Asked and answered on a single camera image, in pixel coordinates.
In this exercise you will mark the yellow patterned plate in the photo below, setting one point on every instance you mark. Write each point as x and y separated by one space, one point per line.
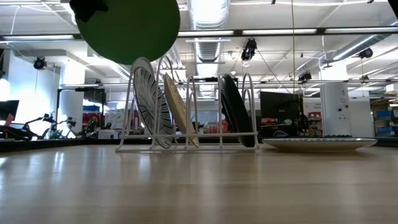
177 105

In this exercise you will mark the blue orange floral plate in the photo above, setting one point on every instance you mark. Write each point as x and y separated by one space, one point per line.
320 144

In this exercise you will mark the plain green plate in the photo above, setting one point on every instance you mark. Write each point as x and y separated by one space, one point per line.
133 31

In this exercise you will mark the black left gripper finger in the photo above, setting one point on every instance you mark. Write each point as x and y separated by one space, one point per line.
87 9

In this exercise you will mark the black white striped plate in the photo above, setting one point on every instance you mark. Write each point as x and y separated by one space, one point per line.
152 105

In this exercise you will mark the dark teal plate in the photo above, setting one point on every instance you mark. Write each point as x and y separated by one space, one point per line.
237 112

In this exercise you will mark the silver ventilation duct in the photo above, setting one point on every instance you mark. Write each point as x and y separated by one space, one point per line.
208 46

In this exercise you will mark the black aluminium table frame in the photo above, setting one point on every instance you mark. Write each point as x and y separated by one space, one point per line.
46 143

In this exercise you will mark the black ceiling spotlight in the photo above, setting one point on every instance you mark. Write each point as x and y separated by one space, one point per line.
248 49
304 76
365 53
39 63

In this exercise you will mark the black background robot arm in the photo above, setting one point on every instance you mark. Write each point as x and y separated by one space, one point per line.
51 119

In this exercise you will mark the blue storage bins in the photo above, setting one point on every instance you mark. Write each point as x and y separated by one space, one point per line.
385 124

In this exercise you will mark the wide black monitor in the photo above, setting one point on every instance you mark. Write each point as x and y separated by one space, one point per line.
280 104

